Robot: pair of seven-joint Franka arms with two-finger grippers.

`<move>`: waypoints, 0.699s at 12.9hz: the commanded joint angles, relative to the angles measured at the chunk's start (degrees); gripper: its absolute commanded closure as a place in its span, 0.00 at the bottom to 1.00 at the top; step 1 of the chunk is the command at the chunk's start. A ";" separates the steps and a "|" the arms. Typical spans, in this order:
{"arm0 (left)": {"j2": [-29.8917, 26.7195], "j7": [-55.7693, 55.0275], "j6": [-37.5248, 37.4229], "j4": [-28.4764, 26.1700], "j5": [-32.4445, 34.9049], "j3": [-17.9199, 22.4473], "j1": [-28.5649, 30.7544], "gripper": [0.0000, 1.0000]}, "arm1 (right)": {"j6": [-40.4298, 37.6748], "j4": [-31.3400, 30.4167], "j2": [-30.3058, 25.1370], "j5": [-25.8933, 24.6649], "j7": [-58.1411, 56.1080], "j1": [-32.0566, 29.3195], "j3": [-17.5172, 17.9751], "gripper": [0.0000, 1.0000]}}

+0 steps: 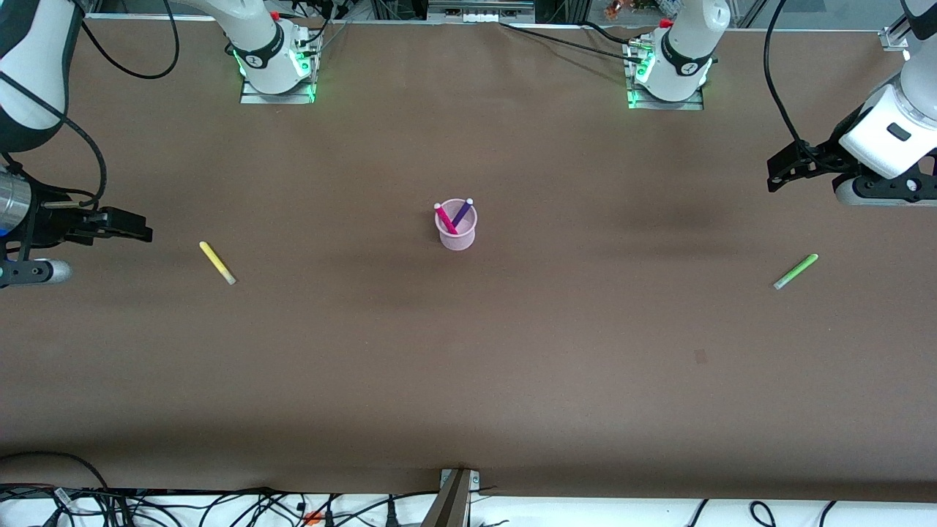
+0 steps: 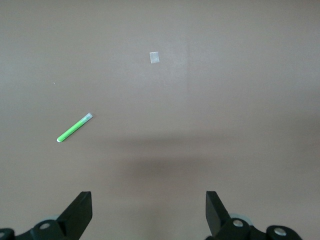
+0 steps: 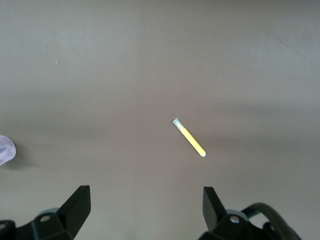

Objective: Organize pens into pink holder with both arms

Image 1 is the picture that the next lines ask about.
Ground pink plastic pen holder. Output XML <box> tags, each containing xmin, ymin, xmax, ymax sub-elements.
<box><xmin>435</xmin><ymin>198</ymin><xmax>478</xmax><ymax>251</ymax></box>

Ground yellow highlighter pen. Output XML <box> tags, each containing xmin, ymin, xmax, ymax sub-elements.
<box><xmin>199</xmin><ymin>242</ymin><xmax>237</xmax><ymax>285</ymax></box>

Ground green highlighter pen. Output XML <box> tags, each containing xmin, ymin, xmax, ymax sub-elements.
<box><xmin>774</xmin><ymin>253</ymin><xmax>819</xmax><ymax>291</ymax></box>

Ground grey metal box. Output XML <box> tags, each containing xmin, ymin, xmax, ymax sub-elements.
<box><xmin>428</xmin><ymin>0</ymin><xmax>535</xmax><ymax>23</ymax></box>

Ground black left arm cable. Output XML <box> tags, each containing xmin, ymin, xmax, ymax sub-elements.
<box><xmin>763</xmin><ymin>0</ymin><xmax>815</xmax><ymax>151</ymax></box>

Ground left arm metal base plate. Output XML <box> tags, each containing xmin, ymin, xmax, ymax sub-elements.
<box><xmin>624</xmin><ymin>37</ymin><xmax>705</xmax><ymax>111</ymax></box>

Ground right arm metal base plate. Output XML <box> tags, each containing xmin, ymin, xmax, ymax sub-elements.
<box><xmin>240</xmin><ymin>29</ymin><xmax>318</xmax><ymax>105</ymax></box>

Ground thick black floor cable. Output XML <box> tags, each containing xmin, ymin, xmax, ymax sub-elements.
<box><xmin>0</xmin><ymin>451</ymin><xmax>111</xmax><ymax>506</ymax></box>

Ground black cable on table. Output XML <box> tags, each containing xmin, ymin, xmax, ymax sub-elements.
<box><xmin>500</xmin><ymin>20</ymin><xmax>646</xmax><ymax>59</ymax></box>

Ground tangled black floor cables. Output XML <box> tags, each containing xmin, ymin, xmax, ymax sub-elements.
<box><xmin>0</xmin><ymin>485</ymin><xmax>441</xmax><ymax>527</ymax></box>

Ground metal table edge bracket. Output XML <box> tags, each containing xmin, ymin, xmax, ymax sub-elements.
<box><xmin>425</xmin><ymin>468</ymin><xmax>481</xmax><ymax>527</ymax></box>

